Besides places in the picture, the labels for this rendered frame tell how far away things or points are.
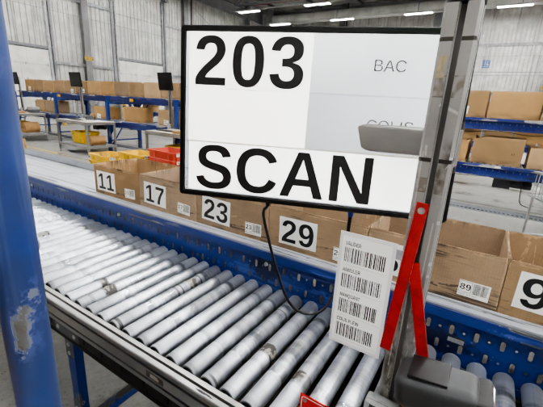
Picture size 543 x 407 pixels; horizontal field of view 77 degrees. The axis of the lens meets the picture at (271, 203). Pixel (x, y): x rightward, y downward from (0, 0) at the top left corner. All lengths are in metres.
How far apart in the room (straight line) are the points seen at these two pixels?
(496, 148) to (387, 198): 4.78
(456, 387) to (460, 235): 0.94
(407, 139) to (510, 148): 4.79
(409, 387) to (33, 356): 0.44
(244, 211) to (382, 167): 0.89
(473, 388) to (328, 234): 0.79
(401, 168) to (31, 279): 0.52
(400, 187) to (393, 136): 0.09
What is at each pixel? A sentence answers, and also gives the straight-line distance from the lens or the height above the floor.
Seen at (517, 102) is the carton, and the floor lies 1.60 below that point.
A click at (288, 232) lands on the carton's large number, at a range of 1.32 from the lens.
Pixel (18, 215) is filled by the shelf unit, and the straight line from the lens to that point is 0.26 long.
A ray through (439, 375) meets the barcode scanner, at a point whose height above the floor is 1.09.
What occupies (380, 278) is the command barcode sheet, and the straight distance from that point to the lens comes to 0.55.
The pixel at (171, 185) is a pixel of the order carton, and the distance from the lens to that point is 1.68.
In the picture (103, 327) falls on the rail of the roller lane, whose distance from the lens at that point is 1.24.
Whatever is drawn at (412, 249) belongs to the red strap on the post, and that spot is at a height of 1.24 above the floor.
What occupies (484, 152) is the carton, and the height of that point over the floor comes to 0.95.
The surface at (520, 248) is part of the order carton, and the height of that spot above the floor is 1.00.
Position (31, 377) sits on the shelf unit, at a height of 1.24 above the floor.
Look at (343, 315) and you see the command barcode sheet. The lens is 0.60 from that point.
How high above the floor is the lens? 1.43
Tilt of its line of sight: 16 degrees down
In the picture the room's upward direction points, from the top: 3 degrees clockwise
